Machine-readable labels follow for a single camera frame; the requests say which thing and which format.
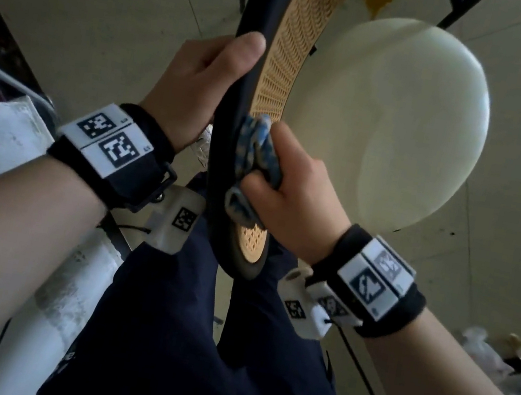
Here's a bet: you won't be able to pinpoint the person's right hand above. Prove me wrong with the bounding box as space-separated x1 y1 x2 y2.
228 115 368 272

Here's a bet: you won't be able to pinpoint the person's left hand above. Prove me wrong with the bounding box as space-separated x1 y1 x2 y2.
132 14 269 165

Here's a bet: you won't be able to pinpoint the blue patterned cleaning cloth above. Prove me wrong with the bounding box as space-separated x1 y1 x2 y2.
219 110 294 233

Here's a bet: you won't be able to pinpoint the person's left white shoe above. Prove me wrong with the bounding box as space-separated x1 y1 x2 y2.
187 122 216 171

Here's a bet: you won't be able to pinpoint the person's dark trousers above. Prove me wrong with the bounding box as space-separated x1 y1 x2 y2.
35 150 393 395

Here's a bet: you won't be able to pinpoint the black left wristband with markers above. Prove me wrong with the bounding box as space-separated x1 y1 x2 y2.
38 91 189 221

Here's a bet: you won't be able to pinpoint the black wristband with markers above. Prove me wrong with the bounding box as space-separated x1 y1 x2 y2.
38 91 189 221
298 216 439 348

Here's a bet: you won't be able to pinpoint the white right wrist tracker box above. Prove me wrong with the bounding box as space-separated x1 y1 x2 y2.
269 264 343 345

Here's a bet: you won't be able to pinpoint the white wrist tracker box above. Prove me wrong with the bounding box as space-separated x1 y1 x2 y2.
269 264 343 345
140 181 210 260

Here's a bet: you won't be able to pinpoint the white left wrist tracker box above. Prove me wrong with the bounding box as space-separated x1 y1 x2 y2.
140 181 210 260

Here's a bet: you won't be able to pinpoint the black right wristband with markers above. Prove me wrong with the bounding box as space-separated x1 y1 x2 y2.
298 216 439 348

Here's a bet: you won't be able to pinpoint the black left tracker cable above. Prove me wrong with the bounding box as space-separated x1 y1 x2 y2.
0 202 153 395

